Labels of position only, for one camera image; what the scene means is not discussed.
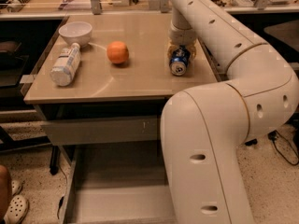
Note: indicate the white perforated clog shoe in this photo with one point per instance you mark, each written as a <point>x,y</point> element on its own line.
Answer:
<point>17,210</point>

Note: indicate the grey drawer cabinet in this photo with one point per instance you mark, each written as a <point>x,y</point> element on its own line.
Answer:
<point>102,89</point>

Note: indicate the open grey middle drawer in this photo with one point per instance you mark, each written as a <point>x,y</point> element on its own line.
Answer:
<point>120,183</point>

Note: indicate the white bowl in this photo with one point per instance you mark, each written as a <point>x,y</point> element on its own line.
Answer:
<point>76,32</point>

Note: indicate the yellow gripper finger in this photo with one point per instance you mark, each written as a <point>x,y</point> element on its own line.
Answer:
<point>170,50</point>
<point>192,50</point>

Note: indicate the orange fruit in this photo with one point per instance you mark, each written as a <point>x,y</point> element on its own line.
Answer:
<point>117,52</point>

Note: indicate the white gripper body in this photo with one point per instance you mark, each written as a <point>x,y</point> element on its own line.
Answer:
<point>182,35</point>

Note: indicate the grey top drawer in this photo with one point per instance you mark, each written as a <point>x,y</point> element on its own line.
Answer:
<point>102,130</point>

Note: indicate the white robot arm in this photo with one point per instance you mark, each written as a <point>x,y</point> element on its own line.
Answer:
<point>202,126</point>

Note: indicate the blue pepsi can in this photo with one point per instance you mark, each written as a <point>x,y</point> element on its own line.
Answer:
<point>179,61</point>

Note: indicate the black coiled tool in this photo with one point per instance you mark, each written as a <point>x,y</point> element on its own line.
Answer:
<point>16,5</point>

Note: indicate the clear plastic water bottle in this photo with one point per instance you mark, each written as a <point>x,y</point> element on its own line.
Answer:
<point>65,67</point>

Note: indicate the black table leg with caster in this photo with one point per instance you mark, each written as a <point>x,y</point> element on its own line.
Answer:
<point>251,142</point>

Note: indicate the person's bare leg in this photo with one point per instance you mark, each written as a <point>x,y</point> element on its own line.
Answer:
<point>5,191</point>

